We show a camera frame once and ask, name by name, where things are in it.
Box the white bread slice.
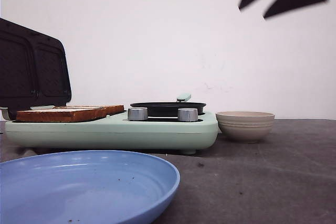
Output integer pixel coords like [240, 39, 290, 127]
[16, 109, 107, 123]
[55, 105, 124, 115]

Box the grey table cloth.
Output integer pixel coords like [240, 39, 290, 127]
[1, 120, 335, 223]

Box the beige ribbed bowl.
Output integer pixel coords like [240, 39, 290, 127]
[216, 111, 275, 143]

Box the blue plate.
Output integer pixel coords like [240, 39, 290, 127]
[1, 151, 180, 223]

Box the mint green breakfast maker lid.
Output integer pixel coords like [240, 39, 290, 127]
[1, 19, 71, 121]

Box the silver knob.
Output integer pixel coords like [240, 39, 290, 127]
[128, 107, 148, 121]
[177, 108, 198, 122]

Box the silver left knob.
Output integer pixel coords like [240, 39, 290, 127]
[128, 107, 148, 121]

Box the silver right knob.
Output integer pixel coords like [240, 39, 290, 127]
[177, 108, 198, 122]

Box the mint green breakfast maker base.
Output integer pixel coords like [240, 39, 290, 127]
[4, 112, 218, 154]

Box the black frying pan green handle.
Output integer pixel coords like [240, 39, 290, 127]
[130, 93, 206, 117]

